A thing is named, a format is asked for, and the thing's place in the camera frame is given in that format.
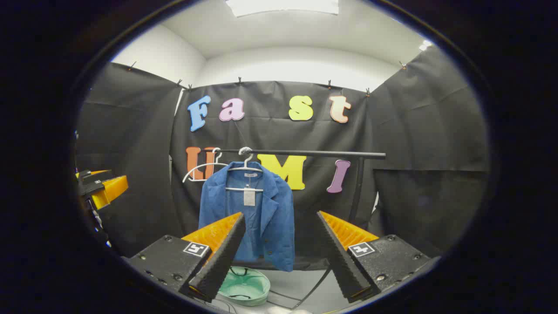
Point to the black clothes rack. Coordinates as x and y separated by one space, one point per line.
314 153

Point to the blue jacket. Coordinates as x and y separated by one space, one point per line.
272 218

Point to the small ceiling light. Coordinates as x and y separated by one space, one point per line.
425 45

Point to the black backdrop cloth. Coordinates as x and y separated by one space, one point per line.
418 144

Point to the large ceiling light panel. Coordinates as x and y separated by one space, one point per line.
283 6

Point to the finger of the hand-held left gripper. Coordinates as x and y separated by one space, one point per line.
93 173
111 189

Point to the green laundry hamper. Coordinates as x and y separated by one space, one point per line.
246 285

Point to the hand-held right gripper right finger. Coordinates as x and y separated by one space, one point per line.
342 257

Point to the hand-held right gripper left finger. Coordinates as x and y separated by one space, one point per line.
224 257

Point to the white clothes hanger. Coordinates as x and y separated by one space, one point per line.
205 166
245 167

